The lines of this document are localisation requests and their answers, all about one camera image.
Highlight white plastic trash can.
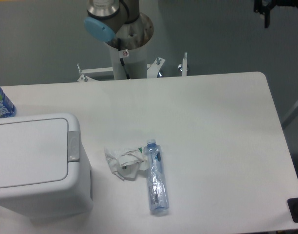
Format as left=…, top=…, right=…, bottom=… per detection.
left=0, top=113, right=93, bottom=219

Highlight white pedestal base frame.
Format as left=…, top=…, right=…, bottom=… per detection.
left=77, top=52, right=189, bottom=82

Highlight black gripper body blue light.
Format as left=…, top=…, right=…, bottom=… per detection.
left=253, top=0, right=277, bottom=14

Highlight crushed clear plastic bottle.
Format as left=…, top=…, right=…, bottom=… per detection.
left=143, top=139, right=169, bottom=216

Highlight blue labelled water bottle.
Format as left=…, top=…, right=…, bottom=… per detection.
left=0, top=87, right=17, bottom=118

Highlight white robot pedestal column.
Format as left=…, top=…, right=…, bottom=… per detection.
left=106, top=13, right=154, bottom=79

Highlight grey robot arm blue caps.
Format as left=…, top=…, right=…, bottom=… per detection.
left=84, top=0, right=149, bottom=48

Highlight black clamp at table corner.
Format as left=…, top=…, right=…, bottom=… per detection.
left=287, top=197, right=298, bottom=223

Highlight crumpled white paper wrapper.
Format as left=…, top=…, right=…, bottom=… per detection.
left=104, top=147, right=149, bottom=181

